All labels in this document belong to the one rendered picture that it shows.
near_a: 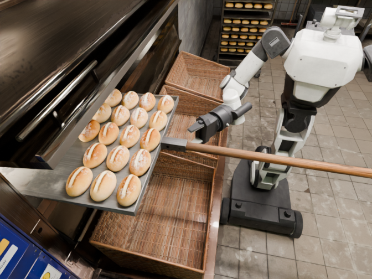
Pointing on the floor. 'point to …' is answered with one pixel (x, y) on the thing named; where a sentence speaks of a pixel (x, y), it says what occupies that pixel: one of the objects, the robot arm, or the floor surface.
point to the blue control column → (21, 267)
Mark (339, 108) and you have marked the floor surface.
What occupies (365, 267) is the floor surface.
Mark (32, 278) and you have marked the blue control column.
